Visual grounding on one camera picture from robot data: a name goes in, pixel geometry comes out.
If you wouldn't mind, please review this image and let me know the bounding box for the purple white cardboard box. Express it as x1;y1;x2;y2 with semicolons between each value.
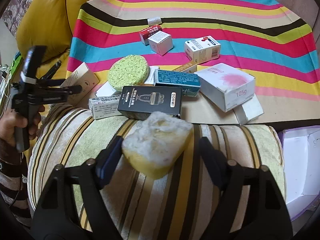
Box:
277;126;320;222

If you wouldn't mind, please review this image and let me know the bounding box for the red white box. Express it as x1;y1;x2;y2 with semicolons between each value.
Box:
139;24;163;46

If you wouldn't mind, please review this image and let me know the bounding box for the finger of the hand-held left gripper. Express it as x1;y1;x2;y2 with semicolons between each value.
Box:
37;74;67;87
59;84;83;98

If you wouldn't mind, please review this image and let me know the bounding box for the yellow leather sofa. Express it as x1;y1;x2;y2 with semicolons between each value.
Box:
15;0;108;105

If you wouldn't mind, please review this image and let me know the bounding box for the teal box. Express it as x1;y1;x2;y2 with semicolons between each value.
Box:
154;69;202;97

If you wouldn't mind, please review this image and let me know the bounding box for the colourful striped cloth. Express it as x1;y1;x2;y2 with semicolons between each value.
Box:
65;0;320;126

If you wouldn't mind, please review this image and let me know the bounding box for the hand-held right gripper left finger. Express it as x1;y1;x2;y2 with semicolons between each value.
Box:
30;135;124;240

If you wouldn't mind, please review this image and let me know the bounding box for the white cube box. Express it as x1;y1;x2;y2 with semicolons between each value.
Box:
147;32;174;56

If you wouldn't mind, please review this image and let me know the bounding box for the person's left forearm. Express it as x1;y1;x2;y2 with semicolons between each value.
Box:
0;137;33;218

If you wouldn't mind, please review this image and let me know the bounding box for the black box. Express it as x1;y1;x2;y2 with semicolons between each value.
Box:
117;86;183;120

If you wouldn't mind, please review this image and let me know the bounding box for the white medicine box blue label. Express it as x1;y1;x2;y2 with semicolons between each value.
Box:
184;35;221;64

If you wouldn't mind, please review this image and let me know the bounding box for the yellow white sponge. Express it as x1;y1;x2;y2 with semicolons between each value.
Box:
121;111;194;180

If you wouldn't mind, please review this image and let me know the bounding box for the black strap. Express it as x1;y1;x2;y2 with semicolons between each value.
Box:
46;60;62;78

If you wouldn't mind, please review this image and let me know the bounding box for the round green sponge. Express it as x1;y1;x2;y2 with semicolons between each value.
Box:
107;54;150;90

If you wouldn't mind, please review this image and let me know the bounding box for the person's left hand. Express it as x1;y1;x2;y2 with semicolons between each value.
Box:
0;104;46;147

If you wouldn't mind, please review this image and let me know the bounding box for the beige tall box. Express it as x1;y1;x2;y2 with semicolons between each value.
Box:
60;62;100;108

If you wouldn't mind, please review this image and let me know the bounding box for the patterned brown cloth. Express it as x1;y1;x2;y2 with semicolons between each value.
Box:
5;0;54;34

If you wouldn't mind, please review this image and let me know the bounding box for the long gold box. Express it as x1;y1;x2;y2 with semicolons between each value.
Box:
172;60;198;73

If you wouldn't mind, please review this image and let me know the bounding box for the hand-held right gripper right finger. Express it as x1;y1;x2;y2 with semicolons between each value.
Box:
198;137;293;240

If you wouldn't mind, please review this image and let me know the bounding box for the long white grey box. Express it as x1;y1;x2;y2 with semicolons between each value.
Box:
89;95;123;120

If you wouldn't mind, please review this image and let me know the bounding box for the green beige striped cushion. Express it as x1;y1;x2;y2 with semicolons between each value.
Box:
27;104;287;240

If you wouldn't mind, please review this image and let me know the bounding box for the white box printed text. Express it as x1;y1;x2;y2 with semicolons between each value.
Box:
144;66;160;85

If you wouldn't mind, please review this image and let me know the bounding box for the plain white flat box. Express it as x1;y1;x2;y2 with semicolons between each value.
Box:
234;96;264;126

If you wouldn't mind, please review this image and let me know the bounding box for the white box pink print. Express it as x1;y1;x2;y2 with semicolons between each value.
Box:
194;63;256;112

